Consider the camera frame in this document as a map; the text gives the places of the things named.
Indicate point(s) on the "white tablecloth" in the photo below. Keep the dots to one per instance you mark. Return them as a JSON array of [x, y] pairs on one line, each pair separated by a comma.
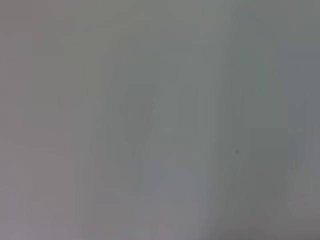
[[160, 120]]

